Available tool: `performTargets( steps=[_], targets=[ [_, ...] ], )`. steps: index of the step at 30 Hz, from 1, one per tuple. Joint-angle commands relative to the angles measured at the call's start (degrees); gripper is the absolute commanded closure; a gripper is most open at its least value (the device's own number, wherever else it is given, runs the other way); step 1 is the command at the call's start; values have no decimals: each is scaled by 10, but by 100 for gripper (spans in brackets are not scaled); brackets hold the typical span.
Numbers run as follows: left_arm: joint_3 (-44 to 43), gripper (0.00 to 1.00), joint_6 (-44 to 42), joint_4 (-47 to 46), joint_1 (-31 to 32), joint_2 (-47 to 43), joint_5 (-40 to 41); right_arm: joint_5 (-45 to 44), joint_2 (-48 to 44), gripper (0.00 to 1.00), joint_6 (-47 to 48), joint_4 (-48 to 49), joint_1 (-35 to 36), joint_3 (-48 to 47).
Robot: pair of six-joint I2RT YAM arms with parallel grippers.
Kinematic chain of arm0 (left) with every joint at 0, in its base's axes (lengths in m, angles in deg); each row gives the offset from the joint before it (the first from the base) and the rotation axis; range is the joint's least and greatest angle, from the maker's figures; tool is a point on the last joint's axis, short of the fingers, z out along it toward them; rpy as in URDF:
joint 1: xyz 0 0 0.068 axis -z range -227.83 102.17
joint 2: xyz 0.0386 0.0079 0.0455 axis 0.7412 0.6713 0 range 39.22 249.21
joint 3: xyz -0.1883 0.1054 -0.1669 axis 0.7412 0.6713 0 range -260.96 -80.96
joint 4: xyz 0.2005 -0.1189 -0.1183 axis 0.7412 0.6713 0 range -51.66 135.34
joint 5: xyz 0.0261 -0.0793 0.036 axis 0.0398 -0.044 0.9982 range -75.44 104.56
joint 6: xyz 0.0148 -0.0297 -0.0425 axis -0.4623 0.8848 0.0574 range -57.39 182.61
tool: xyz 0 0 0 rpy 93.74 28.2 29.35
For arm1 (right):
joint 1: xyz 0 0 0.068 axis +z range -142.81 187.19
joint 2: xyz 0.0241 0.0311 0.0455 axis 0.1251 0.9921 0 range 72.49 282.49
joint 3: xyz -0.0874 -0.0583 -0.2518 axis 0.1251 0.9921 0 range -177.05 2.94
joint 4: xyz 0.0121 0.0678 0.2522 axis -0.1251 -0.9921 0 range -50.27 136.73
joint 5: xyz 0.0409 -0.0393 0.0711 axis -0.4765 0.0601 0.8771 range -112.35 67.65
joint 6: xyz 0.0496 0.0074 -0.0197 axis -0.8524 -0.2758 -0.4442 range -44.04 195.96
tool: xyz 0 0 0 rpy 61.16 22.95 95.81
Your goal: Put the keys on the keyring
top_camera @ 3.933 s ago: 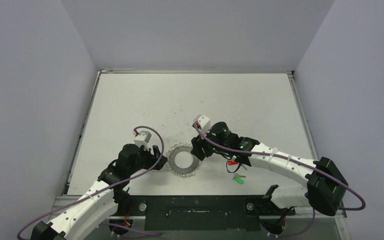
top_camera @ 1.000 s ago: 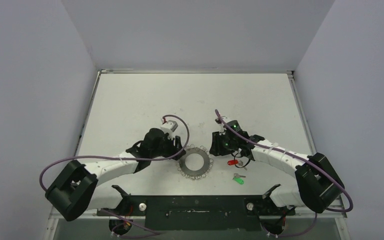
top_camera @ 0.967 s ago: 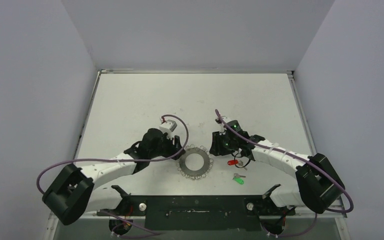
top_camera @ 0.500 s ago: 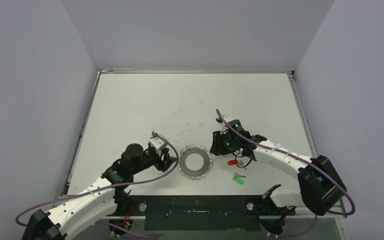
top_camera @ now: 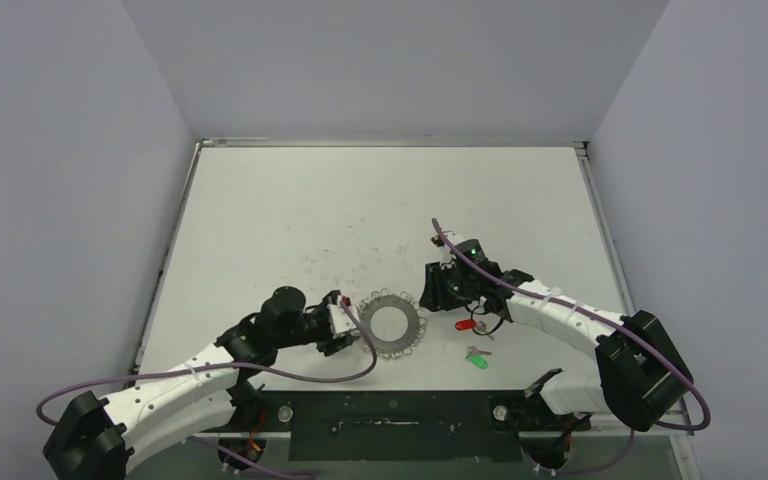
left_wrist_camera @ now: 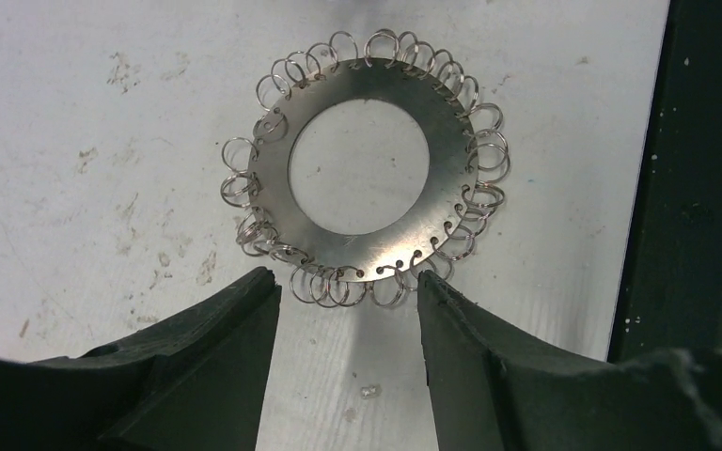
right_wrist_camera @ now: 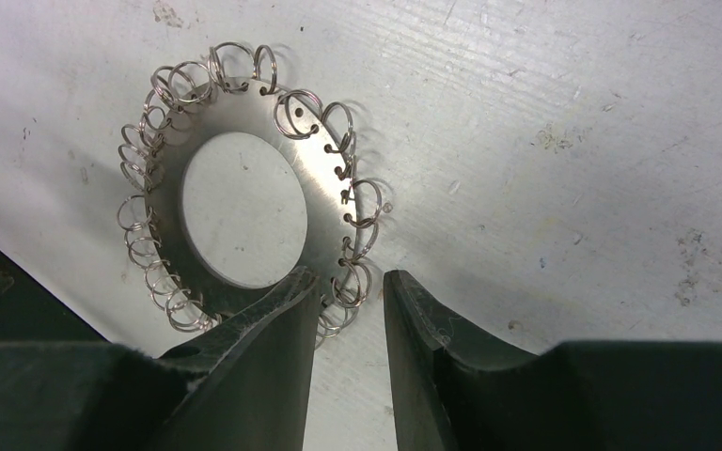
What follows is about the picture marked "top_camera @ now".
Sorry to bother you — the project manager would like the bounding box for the silver keyring disc with rings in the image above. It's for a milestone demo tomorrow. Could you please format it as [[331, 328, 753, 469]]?
[[353, 289, 427, 361]]

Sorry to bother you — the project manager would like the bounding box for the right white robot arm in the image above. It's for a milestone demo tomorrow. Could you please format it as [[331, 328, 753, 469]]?
[[419, 230, 694, 432]]

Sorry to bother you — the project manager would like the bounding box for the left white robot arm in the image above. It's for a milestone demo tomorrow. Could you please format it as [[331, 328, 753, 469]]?
[[43, 286, 370, 479]]

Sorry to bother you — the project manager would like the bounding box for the key with red tag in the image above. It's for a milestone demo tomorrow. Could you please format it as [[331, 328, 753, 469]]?
[[454, 319, 495, 341]]

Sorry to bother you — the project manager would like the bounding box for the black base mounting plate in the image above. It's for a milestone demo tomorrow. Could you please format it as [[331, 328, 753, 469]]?
[[217, 390, 591, 462]]

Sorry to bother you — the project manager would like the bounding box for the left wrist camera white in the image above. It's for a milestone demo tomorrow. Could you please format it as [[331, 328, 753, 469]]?
[[327, 295, 357, 338]]

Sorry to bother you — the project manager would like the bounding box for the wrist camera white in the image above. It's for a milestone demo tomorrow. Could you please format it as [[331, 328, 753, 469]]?
[[438, 230, 466, 246], [327, 295, 357, 338]]

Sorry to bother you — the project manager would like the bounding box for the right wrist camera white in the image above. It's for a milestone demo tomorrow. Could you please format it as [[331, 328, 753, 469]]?
[[438, 230, 466, 246]]

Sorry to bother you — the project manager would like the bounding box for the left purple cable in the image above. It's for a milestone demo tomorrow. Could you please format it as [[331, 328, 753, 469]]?
[[35, 301, 379, 480]]

